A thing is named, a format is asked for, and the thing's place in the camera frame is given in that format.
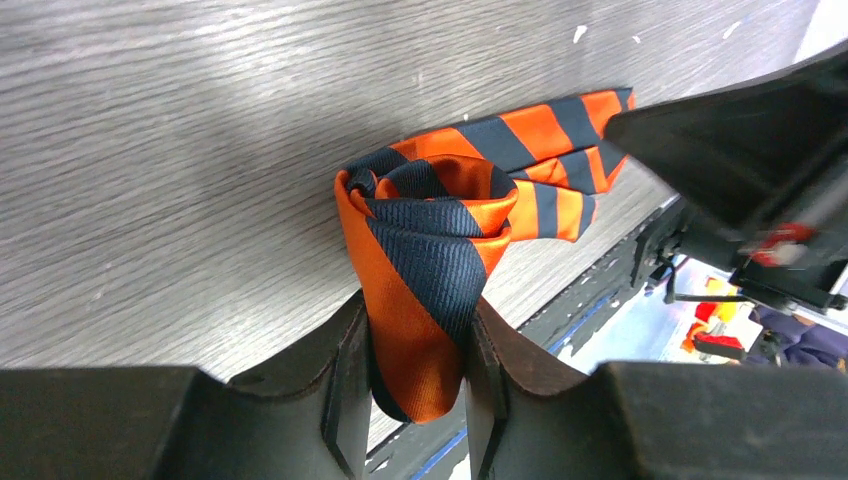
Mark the person in purple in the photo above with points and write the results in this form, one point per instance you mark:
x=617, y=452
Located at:
x=802, y=341

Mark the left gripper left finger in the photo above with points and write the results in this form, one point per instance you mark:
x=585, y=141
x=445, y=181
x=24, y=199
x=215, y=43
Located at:
x=304, y=413

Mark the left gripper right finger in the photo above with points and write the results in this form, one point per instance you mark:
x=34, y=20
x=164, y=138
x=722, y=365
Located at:
x=530, y=416

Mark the orange navy striped tie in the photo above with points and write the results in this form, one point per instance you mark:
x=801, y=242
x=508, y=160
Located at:
x=427, y=219

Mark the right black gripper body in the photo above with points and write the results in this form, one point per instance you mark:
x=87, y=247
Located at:
x=760, y=173

